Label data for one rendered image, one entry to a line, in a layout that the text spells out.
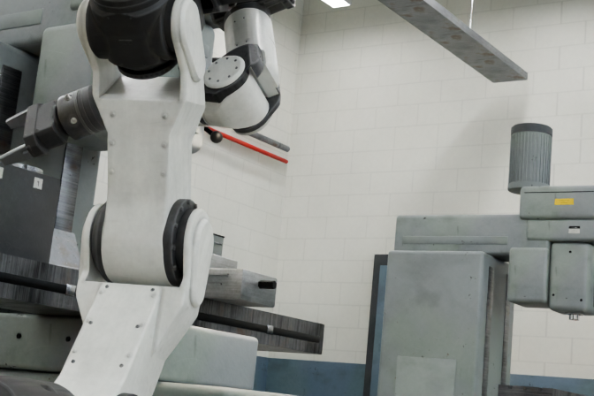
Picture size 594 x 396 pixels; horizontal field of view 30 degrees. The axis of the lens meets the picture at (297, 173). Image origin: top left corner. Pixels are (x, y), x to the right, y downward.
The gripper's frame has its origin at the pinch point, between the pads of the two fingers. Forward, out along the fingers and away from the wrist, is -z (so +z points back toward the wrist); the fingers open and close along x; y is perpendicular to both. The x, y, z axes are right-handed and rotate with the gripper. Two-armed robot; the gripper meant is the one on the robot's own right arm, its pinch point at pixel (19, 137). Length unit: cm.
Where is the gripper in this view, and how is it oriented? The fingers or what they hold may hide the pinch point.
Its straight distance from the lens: 219.1
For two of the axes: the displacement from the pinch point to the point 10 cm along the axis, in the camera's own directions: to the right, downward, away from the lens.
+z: 9.2, -3.2, -2.2
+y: -3.8, -6.4, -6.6
